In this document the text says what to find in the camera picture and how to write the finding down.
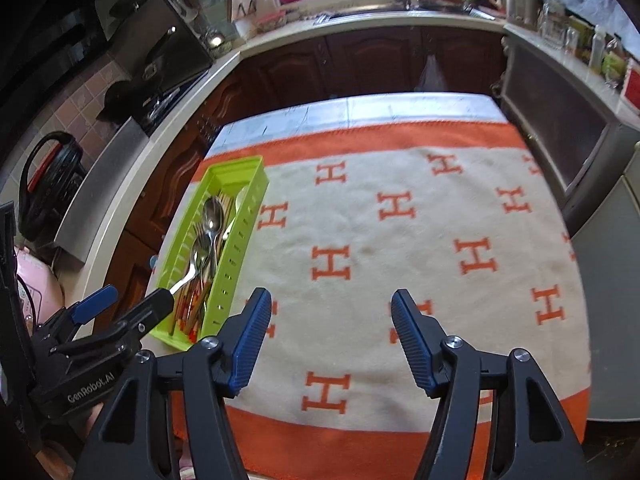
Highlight slim steel handle utensil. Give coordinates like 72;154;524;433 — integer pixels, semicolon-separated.
169;225;211;296

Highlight pale grey appliance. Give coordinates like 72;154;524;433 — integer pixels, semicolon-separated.
567;170;640;423

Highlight pink appliance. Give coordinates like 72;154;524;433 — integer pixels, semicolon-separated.
12;246;68;331

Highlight large steel spoon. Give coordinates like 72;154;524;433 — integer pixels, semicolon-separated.
197;196;227;286

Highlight green plastic utensil tray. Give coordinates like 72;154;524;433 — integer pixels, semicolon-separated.
150;156;271;352

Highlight dark wooden cabinets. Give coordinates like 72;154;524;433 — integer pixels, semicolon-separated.
105;25;506;311

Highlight clear plastic bottle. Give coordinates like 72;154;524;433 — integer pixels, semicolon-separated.
589;24;607;71

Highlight pile of wooden chopsticks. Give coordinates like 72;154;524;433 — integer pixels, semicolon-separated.
172;195;238;337

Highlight pale blue table cover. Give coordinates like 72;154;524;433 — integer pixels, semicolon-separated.
205;92;508;156

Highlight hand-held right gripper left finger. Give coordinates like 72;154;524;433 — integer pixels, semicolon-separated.
85;287;273;480

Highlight grey glass door cabinet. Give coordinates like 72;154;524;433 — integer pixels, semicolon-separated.
500;35;640;233

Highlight white ceramic spoon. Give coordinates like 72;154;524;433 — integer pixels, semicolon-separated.
227;186;252;241

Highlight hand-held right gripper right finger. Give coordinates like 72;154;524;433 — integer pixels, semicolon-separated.
390;288;591;480

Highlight orange beige printed blanket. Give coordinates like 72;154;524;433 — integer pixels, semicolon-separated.
150;120;593;480

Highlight white plastic bag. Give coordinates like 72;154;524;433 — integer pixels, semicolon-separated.
417;52;448;93

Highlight white kitchen countertop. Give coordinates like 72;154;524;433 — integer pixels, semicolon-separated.
82;5;640;291

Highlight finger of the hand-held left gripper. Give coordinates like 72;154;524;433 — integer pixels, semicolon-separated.
32;285;119;346
50;287;176;361

